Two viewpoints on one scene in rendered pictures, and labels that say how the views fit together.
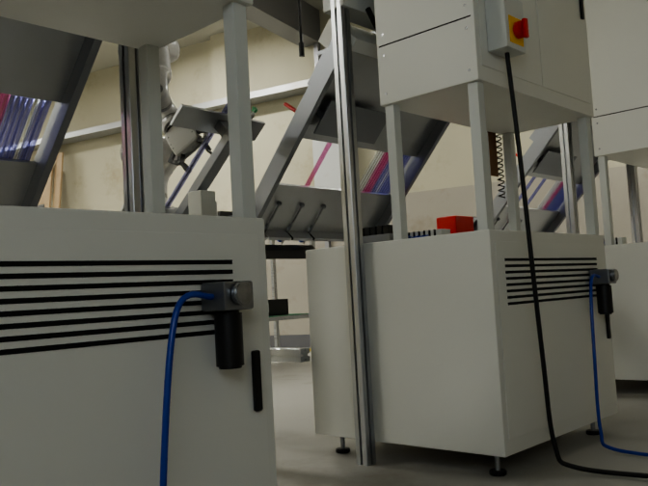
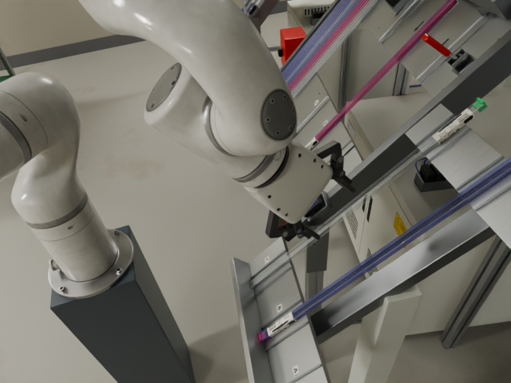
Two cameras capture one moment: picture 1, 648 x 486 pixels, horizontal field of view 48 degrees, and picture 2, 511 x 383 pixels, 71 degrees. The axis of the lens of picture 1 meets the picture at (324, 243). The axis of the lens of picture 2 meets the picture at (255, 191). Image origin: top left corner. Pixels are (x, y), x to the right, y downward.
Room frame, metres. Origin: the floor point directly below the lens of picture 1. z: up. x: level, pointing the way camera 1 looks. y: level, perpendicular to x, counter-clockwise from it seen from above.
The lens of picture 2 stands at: (2.14, 0.74, 1.35)
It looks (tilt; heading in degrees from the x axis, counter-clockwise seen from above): 42 degrees down; 316
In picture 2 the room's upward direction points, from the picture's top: 7 degrees counter-clockwise
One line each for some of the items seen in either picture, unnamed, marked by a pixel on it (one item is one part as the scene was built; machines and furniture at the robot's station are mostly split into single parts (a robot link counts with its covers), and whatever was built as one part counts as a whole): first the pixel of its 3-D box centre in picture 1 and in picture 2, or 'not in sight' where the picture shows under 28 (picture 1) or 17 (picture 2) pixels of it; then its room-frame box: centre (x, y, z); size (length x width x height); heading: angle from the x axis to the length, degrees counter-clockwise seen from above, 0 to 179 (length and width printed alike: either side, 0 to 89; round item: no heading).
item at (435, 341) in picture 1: (463, 341); (448, 207); (2.29, -0.41, 0.31); 0.70 x 0.65 x 0.62; 137
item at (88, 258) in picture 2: not in sight; (76, 236); (2.80, 0.65, 0.79); 0.19 x 0.19 x 0.18
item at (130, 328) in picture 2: not in sight; (139, 333); (2.80, 0.65, 0.35); 0.18 x 0.18 x 0.70; 61
